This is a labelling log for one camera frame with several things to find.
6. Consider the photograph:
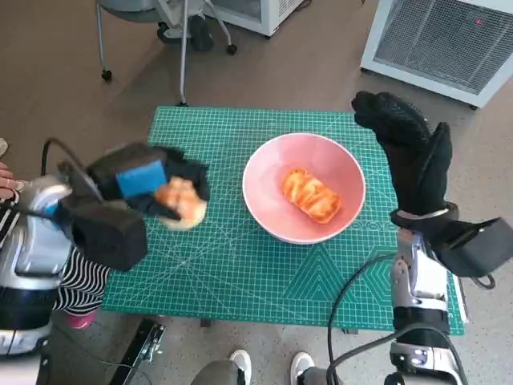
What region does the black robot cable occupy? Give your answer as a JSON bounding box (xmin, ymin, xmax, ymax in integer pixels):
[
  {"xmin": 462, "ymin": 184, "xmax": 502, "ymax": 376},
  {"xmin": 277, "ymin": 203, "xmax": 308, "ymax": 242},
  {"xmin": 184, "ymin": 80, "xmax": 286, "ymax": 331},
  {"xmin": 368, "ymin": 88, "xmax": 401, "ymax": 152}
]
[
  {"xmin": 42, "ymin": 137, "xmax": 87, "ymax": 177},
  {"xmin": 326, "ymin": 252, "xmax": 402, "ymax": 385},
  {"xmin": 471, "ymin": 272, "xmax": 498, "ymax": 289}
]

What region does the small white louvred cabinet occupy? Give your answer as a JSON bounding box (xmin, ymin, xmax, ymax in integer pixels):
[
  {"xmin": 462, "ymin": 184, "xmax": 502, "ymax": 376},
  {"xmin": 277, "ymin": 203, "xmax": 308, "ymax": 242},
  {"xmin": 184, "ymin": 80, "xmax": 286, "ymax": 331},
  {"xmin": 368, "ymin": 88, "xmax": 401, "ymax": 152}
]
[{"xmin": 200, "ymin": 0, "xmax": 308, "ymax": 38}]

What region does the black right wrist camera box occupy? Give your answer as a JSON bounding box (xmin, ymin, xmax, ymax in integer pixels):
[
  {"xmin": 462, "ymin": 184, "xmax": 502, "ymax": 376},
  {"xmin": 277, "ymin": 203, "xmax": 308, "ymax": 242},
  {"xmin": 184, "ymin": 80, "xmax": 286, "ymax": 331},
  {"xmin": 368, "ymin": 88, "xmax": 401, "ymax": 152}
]
[{"xmin": 426, "ymin": 217, "xmax": 513, "ymax": 278}]

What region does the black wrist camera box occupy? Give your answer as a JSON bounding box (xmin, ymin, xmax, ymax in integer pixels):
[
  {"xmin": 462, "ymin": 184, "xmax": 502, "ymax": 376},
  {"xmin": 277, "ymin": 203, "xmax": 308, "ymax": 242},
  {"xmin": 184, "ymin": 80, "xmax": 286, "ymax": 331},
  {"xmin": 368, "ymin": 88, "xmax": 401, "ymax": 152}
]
[
  {"xmin": 59, "ymin": 198, "xmax": 148, "ymax": 272},
  {"xmin": 426, "ymin": 217, "xmax": 513, "ymax": 278}
]

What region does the large white mesh cabinet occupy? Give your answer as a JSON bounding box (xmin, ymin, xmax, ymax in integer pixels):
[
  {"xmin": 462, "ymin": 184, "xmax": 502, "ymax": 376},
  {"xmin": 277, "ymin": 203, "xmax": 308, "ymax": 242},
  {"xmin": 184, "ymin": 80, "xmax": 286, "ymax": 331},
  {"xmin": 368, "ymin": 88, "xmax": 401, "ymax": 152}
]
[{"xmin": 359, "ymin": 0, "xmax": 513, "ymax": 109}]

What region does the grey rolling chair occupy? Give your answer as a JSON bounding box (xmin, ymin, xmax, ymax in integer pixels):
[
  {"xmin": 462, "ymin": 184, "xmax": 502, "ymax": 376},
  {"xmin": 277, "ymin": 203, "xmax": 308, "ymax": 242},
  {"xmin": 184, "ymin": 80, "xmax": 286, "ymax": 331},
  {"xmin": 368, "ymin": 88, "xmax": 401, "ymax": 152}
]
[{"xmin": 95, "ymin": 0, "xmax": 238, "ymax": 106}]

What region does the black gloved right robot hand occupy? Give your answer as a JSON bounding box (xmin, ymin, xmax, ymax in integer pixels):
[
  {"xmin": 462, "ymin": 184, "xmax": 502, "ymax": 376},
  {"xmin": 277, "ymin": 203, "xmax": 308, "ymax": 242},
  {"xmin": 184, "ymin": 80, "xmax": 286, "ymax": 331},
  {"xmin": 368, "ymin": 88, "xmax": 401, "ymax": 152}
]
[{"xmin": 351, "ymin": 90, "xmax": 454, "ymax": 217}]

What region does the round toy bread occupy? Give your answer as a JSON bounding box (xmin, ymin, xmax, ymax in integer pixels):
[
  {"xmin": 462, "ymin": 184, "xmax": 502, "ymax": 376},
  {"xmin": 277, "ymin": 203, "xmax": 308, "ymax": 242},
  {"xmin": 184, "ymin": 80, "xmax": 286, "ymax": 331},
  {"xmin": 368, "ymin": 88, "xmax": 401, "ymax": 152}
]
[{"xmin": 154, "ymin": 177, "xmax": 208, "ymax": 232}]

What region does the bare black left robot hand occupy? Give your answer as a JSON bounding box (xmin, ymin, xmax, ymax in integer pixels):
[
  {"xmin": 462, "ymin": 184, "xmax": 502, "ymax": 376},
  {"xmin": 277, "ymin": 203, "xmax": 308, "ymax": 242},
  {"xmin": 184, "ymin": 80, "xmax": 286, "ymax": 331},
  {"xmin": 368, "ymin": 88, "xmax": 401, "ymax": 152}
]
[{"xmin": 87, "ymin": 143, "xmax": 212, "ymax": 221}]

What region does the pink bowl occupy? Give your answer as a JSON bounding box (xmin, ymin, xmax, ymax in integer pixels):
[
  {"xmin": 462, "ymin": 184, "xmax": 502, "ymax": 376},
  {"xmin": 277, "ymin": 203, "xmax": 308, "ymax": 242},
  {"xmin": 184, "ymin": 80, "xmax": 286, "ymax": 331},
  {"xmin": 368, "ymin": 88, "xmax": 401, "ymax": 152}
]
[{"xmin": 241, "ymin": 132, "xmax": 366, "ymax": 245}]

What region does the white shoe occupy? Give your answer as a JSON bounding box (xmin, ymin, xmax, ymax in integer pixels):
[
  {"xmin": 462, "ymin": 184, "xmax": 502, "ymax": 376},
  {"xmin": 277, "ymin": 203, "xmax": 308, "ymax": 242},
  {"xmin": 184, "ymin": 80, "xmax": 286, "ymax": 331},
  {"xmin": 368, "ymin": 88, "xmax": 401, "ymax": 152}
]
[
  {"xmin": 290, "ymin": 351, "xmax": 316, "ymax": 379},
  {"xmin": 228, "ymin": 349, "xmax": 252, "ymax": 385}
]

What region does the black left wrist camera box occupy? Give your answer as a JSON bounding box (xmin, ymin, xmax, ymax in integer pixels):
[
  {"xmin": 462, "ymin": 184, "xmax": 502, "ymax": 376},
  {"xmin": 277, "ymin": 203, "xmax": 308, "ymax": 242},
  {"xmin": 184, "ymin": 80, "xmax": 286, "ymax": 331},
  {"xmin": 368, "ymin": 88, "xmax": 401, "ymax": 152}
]
[{"xmin": 59, "ymin": 198, "xmax": 148, "ymax": 272}]

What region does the seated person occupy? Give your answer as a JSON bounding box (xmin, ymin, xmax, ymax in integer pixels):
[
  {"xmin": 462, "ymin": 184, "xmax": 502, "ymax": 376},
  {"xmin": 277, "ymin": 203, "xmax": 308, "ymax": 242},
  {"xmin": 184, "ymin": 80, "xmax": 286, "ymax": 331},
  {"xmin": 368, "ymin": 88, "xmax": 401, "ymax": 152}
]
[{"xmin": 156, "ymin": 0, "xmax": 216, "ymax": 52}]

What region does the person in stripes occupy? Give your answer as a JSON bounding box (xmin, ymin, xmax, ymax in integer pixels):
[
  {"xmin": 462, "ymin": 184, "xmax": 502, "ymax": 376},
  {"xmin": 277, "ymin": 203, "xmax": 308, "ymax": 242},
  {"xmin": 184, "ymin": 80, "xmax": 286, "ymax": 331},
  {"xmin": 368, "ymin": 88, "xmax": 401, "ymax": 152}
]
[{"xmin": 0, "ymin": 160, "xmax": 111, "ymax": 330}]

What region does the long toy bread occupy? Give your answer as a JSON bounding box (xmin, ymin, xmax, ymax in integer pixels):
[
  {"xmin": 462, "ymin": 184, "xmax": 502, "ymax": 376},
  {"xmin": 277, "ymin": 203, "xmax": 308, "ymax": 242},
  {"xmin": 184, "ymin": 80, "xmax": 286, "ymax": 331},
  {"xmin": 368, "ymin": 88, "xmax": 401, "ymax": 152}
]
[{"xmin": 282, "ymin": 167, "xmax": 344, "ymax": 225}]

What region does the black metal bracket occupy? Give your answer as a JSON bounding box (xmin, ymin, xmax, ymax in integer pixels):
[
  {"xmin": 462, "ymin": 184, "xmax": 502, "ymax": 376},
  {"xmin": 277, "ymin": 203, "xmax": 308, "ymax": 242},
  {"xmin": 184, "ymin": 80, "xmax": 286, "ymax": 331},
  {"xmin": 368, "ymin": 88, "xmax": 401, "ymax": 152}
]
[{"xmin": 107, "ymin": 318, "xmax": 168, "ymax": 385}]

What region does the green cutting mat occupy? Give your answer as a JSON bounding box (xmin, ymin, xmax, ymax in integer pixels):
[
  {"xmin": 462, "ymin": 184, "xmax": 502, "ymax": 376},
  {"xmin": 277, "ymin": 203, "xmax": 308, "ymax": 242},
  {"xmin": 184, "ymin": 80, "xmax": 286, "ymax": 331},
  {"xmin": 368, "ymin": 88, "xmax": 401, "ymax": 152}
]
[{"xmin": 102, "ymin": 105, "xmax": 468, "ymax": 336}]

